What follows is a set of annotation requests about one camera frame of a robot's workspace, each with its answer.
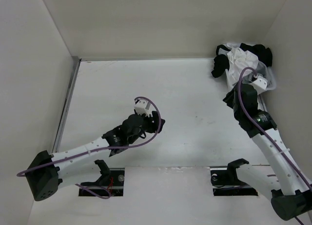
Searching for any white tank top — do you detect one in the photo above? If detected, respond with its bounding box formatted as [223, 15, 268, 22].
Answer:
[225, 44, 259, 90]

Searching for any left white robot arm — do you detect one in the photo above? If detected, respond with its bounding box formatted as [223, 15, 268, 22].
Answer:
[24, 111, 165, 202]

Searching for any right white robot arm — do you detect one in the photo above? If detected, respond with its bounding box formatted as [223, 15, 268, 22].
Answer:
[223, 84, 312, 221]

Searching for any black tank top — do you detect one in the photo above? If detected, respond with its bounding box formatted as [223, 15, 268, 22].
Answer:
[211, 43, 273, 78]

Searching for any white plastic basket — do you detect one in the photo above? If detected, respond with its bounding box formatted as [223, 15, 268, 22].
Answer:
[266, 67, 277, 91]

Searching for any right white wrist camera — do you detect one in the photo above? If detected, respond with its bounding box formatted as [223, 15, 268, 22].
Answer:
[250, 75, 268, 95]

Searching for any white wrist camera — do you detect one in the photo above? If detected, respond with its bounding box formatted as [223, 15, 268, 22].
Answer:
[250, 75, 268, 95]
[134, 99, 152, 117]

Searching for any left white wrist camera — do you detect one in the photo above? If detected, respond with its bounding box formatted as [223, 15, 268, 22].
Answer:
[134, 99, 152, 117]

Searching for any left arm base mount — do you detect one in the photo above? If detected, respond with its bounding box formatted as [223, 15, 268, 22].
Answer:
[80, 160, 125, 198]

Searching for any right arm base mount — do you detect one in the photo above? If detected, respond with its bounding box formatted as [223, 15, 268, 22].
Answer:
[210, 159, 258, 196]

